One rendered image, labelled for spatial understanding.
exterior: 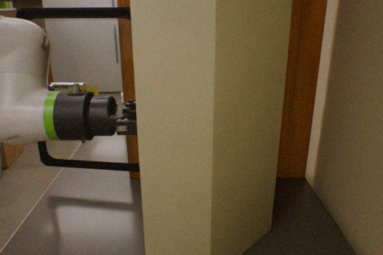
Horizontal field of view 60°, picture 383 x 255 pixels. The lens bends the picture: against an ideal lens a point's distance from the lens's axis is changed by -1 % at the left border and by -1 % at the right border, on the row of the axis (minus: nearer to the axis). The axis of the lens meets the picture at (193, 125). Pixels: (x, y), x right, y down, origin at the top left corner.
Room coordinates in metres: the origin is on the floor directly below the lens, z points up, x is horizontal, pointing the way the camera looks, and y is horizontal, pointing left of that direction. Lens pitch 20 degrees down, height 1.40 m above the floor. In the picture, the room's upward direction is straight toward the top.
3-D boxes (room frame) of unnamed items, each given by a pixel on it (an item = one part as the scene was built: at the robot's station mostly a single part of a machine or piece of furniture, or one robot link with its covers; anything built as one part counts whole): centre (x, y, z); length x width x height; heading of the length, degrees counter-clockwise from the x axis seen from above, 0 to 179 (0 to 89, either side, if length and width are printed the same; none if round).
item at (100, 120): (0.60, 0.14, 1.20); 0.09 x 0.08 x 0.07; 91
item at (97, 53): (0.79, 0.25, 1.19); 0.30 x 0.01 x 0.40; 83
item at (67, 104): (0.60, 0.21, 1.20); 0.09 x 0.06 x 0.12; 1
